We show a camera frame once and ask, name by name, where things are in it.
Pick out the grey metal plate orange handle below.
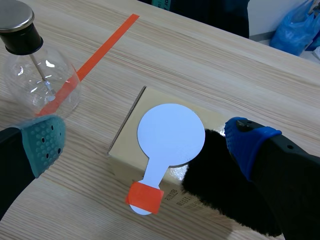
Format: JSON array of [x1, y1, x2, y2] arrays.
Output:
[[124, 103, 206, 216]]

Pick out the teal and brown carton box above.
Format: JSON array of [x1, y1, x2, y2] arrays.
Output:
[[151, 0, 173, 11]]

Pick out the brown cardboard box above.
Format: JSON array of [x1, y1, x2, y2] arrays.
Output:
[[107, 85, 237, 226]]

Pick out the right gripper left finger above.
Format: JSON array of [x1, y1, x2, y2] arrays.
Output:
[[0, 114, 67, 221]]

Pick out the clear glass flask black stopper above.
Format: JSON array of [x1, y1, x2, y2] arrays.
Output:
[[0, 0, 83, 123]]

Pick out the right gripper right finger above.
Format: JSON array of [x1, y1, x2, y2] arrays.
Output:
[[224, 116, 320, 240]]

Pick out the black fur patch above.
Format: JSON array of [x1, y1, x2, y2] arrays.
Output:
[[181, 128, 285, 238]]

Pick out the blue plastic bag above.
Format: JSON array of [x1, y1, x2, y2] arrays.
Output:
[[269, 0, 320, 57]]

